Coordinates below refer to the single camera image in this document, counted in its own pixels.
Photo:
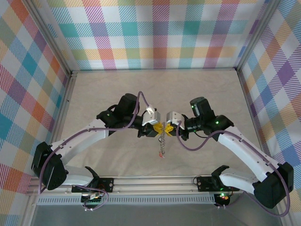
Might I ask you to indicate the aluminium frame post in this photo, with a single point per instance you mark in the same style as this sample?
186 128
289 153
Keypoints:
50 40
256 35

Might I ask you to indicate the red plastic key tag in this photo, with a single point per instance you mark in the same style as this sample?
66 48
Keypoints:
161 155

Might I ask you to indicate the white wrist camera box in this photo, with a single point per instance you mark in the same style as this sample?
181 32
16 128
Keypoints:
150 116
174 116

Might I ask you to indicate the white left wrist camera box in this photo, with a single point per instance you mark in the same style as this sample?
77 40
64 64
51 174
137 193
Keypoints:
150 116

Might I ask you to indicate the metal key holder disc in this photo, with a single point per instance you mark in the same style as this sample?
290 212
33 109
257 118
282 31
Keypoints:
162 144

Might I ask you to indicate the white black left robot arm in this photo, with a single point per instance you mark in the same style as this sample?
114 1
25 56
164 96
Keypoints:
77 139

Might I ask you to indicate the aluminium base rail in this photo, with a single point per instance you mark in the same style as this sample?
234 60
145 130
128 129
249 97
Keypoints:
152 184

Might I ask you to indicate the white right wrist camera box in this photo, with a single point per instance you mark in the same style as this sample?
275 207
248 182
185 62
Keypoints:
174 116

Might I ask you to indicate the aluminium side frame rail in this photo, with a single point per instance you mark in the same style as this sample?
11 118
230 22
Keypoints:
67 99
249 99

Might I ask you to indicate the small circuit board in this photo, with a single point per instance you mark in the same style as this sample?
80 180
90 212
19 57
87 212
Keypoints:
222 196
92 200

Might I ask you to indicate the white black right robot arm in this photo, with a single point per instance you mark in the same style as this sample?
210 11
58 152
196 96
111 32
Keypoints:
244 150

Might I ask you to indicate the grey metal floor plate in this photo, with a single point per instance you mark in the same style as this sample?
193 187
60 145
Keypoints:
152 216

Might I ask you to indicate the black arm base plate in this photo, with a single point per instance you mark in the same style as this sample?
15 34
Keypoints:
203 183
107 184

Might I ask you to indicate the aluminium rear frame rail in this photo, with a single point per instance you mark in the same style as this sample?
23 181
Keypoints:
152 70

